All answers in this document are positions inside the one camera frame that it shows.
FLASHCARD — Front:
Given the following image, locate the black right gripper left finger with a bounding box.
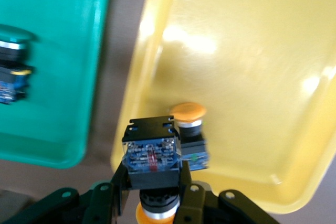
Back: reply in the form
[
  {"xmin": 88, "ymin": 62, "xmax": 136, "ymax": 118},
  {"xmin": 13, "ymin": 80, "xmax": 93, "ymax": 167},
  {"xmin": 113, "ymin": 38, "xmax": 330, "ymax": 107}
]
[{"xmin": 82, "ymin": 155, "xmax": 132, "ymax": 224}]

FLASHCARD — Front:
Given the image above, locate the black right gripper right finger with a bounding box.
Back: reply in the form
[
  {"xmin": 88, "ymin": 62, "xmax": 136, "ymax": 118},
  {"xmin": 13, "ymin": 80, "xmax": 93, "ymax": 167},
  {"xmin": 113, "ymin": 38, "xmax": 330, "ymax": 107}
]
[{"xmin": 173, "ymin": 161, "xmax": 207, "ymax": 224}]

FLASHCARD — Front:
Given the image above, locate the yellow push button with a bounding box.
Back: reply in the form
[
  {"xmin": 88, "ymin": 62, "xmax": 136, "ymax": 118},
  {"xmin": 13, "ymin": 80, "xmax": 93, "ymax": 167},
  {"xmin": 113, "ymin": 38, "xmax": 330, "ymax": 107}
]
[
  {"xmin": 121, "ymin": 115, "xmax": 182, "ymax": 224},
  {"xmin": 169, "ymin": 102, "xmax": 211, "ymax": 172}
]

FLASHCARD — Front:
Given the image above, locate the green push button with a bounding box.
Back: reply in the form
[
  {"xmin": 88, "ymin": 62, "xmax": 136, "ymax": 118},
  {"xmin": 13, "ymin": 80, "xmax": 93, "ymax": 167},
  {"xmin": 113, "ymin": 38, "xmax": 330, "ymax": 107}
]
[{"xmin": 0, "ymin": 24, "xmax": 36, "ymax": 105}]

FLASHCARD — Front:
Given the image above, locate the yellow plastic tray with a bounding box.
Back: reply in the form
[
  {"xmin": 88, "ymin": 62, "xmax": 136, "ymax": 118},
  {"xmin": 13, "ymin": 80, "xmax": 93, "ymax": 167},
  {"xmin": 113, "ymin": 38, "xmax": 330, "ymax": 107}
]
[{"xmin": 110, "ymin": 0, "xmax": 336, "ymax": 215}]

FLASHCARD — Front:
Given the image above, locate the green plastic tray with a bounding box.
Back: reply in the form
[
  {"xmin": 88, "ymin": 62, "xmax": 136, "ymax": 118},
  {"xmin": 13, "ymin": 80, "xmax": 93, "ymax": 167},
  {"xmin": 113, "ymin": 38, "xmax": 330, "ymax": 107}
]
[{"xmin": 0, "ymin": 0, "xmax": 114, "ymax": 169}]

